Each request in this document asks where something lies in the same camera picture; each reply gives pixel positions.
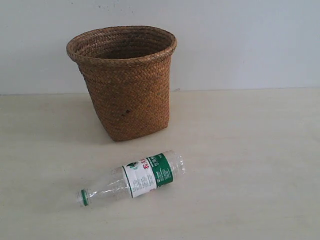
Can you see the brown woven wicker basket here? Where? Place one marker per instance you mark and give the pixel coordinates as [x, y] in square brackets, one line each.
[126, 70]

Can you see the clear plastic bottle green label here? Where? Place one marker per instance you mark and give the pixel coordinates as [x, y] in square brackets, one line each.
[134, 179]

